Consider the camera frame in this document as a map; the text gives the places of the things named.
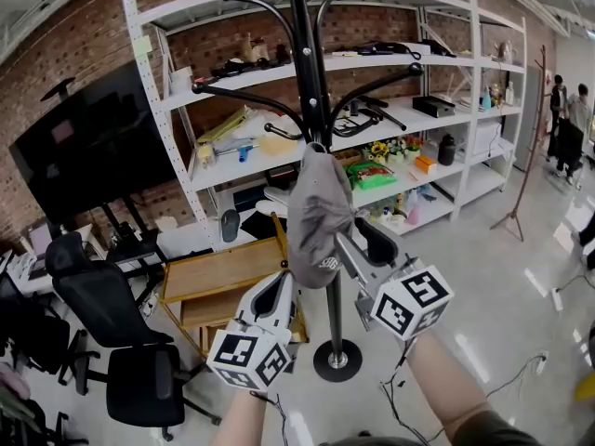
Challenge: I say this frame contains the white slipper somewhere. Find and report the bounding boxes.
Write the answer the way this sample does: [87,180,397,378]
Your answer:
[255,200,290,218]
[262,185,295,203]

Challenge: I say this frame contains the red flower bunch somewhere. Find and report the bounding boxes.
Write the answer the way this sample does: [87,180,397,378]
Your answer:
[403,135,425,160]

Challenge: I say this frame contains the sunflower bunch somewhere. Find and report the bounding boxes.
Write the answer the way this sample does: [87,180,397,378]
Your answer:
[365,140,390,164]

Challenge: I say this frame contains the white plastic container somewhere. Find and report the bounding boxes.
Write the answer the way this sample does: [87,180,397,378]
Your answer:
[169,66,194,95]

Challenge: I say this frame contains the black flat box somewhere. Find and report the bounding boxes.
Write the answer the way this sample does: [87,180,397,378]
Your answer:
[412,94,456,119]

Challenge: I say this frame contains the black floor cable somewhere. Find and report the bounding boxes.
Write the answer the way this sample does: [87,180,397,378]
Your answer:
[555,267,595,296]

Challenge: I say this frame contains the black metal coat rack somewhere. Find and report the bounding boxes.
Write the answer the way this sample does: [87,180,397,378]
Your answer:
[192,0,425,384]

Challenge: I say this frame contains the open laptop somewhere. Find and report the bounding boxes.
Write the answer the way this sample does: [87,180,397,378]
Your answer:
[25,223,56,282]

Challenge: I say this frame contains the black mesh office chair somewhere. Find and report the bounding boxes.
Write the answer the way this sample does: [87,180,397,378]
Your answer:
[45,230,222,441]

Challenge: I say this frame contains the person's right forearm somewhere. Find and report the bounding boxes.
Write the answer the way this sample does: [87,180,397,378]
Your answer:
[405,330,494,436]

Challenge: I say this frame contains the grey baseball cap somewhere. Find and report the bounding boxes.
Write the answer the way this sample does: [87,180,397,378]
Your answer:
[285,141,360,291]

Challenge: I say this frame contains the blue handled squeegee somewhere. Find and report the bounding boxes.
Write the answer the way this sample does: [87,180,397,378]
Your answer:
[214,142,259,164]

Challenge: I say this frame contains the wooden three-tier shelf cart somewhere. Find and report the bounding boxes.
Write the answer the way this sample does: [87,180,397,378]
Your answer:
[157,211,311,358]

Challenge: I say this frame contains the pink cloth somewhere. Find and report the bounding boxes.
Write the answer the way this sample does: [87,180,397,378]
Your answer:
[0,362,32,401]

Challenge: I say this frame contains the black swivel chair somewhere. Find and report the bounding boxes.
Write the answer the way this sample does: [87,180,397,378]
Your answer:
[555,117,586,178]

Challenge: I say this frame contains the grey slipper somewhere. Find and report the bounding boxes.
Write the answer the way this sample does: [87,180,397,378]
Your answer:
[220,208,242,243]

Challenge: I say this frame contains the white metal shelving unit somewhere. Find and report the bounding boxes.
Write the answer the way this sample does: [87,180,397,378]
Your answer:
[121,0,530,257]

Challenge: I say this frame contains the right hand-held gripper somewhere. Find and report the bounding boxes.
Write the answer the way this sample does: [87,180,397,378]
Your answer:
[334,217,455,342]

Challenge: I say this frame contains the black jar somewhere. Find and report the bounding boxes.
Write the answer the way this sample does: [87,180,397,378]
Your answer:
[437,133,456,166]

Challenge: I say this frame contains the dark blue box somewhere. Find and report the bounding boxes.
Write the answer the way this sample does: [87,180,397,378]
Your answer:
[231,188,269,213]

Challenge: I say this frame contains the green snack packet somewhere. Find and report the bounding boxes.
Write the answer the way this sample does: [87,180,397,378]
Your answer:
[346,163,399,190]

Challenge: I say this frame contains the pale yellow long box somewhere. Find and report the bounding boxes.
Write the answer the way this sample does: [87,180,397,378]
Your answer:
[196,105,250,144]

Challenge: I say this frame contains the black television top mount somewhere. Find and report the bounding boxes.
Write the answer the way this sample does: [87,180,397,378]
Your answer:
[40,76,77,103]

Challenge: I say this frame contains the thin black cable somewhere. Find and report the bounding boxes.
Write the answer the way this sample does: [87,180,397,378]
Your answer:
[250,390,289,446]
[380,339,447,445]

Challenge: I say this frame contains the white box appliance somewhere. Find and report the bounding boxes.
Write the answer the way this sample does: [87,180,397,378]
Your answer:
[472,121,503,157]

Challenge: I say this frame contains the grey floor cable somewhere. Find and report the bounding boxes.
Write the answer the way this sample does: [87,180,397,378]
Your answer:
[485,353,548,399]

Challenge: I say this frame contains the pale yellow foam block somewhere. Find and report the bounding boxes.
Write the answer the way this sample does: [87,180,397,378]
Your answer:
[258,135,298,157]

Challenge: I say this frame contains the yellow bag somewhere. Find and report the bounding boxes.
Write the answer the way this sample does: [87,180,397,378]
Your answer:
[574,372,595,403]

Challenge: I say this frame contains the black folded cloth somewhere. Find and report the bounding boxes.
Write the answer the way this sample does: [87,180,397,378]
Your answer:
[241,211,280,241]

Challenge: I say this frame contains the person's shirt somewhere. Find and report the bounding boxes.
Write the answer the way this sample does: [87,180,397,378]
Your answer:
[320,409,554,446]

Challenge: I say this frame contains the black metal tube frame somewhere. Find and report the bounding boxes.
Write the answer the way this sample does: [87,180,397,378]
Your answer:
[334,95,408,138]

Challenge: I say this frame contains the white desk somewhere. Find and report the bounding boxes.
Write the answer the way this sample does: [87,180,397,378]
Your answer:
[7,248,61,296]

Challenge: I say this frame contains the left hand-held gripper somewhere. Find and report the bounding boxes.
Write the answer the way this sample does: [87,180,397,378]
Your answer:
[205,270,298,392]

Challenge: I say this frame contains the beige wooden figurine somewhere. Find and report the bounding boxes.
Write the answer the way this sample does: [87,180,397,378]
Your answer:
[241,33,271,62]

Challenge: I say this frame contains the black television on stand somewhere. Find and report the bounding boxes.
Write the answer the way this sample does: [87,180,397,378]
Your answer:
[7,62,182,292]

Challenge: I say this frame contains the person's left forearm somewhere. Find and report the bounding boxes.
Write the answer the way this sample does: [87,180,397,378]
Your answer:
[208,389,280,446]

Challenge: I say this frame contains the brown wooden coat stand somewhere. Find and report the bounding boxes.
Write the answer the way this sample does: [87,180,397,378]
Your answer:
[490,44,550,243]

